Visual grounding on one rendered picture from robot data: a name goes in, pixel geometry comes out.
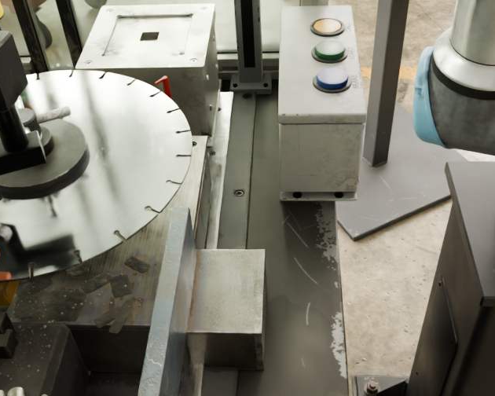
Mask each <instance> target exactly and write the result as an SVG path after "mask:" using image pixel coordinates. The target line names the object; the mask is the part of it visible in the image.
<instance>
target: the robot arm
mask: <svg viewBox="0 0 495 396"><path fill-rule="evenodd" d="M414 87H415V91H414V95H413V103H412V121H413V127H414V130H415V133H416V135H417V137H418V138H419V139H420V140H422V141H424V142H427V143H431V144H434V145H441V146H442V147H443V148H444V149H460V150H464V151H469V152H477V153H482V154H486V155H490V156H495V0H456V7H455V11H454V16H453V24H452V27H451V28H449V29H447V30H446V31H444V32H443V33H442V34H441V35H440V36H439V37H438V39H437V41H436V43H435V44H434V46H428V47H427V48H425V49H424V50H423V52H422V53H421V56H420V60H419V64H418V67H417V71H416V79H415V85H414Z"/></svg>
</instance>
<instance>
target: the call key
mask: <svg viewBox="0 0 495 396"><path fill-rule="evenodd" d="M313 28H314V29H315V30H316V31H319V32H321V33H334V32H337V31H339V30H340V29H341V24H340V22H338V21H336V20H330V19H325V20H319V21H318V22H316V23H315V25H314V27H313Z"/></svg>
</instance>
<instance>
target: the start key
mask: <svg viewBox="0 0 495 396"><path fill-rule="evenodd" d="M344 50H345V48H344V45H343V44H342V43H341V42H337V41H334V40H325V41H322V42H319V43H318V44H317V45H316V47H315V54H316V55H317V56H318V57H320V58H322V59H326V60H334V59H338V58H340V57H342V56H343V55H344Z"/></svg>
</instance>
